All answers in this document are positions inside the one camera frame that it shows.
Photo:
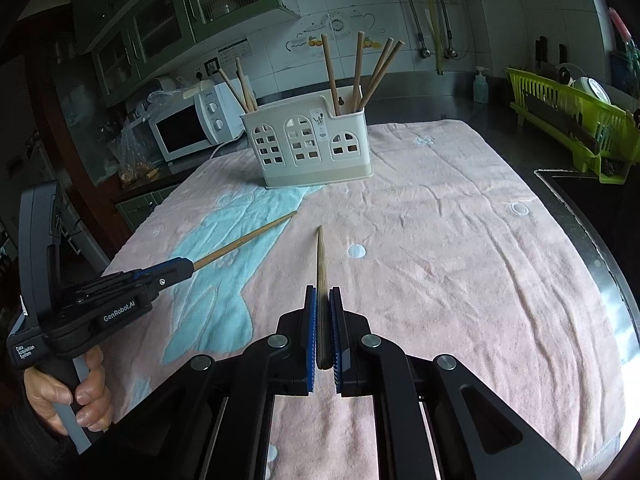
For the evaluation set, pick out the pink and blue towel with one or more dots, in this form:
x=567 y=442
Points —
x=450 y=270

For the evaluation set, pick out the person's left hand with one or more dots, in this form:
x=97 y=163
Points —
x=92 y=390

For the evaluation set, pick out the green plastic dish rack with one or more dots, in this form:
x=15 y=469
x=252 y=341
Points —
x=600 y=135

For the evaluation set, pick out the person's left forearm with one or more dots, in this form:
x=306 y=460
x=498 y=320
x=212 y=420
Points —
x=30 y=450

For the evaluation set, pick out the wall power socket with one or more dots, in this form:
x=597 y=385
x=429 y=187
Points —
x=210 y=67

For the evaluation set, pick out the steel sink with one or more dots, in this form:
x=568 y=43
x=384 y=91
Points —
x=600 y=200

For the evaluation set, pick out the green wall cabinet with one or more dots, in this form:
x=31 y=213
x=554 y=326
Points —
x=165 y=15

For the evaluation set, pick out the dark cutting board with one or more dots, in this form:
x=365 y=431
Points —
x=560 y=120

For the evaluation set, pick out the bunch of wooden chopsticks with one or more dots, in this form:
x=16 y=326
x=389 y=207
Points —
x=330 y=70

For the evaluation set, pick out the green base cabinet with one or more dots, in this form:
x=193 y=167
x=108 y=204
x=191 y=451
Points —
x=140 y=206

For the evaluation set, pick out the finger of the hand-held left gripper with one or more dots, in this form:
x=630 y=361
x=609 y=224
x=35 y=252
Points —
x=150 y=271
x=172 y=277

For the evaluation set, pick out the hand soap pump bottle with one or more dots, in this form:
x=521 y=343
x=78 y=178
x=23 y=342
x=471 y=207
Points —
x=481 y=87

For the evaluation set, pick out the clear plastic food bag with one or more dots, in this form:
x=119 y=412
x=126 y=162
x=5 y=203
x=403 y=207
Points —
x=132 y=160

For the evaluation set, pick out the fruit wall decal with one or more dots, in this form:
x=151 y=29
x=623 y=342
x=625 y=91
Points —
x=315 y=42

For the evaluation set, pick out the cream plastic utensil holder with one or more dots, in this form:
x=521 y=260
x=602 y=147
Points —
x=310 y=160

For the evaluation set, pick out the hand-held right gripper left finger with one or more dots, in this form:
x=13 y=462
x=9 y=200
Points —
x=311 y=340

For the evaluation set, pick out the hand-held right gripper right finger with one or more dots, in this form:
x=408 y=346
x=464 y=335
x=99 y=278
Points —
x=339 y=350

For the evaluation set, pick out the white microwave oven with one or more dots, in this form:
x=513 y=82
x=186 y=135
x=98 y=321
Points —
x=185 y=130

